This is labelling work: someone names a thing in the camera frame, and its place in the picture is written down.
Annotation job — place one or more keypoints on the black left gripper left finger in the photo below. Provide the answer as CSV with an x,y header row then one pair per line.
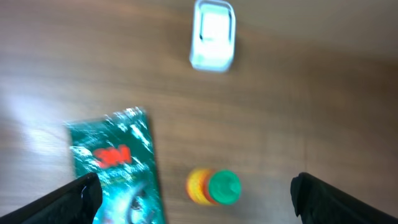
x,y
76,202

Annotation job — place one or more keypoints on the white barcode scanner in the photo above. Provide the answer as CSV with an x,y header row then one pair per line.
x,y
213,36

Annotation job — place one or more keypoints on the green 3M gloves packet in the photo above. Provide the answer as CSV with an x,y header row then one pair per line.
x,y
119,149

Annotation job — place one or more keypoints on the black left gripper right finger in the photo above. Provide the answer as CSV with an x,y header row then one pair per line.
x,y
317,202

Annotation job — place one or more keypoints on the yellow bottle green cap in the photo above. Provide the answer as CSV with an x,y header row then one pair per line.
x,y
213,187

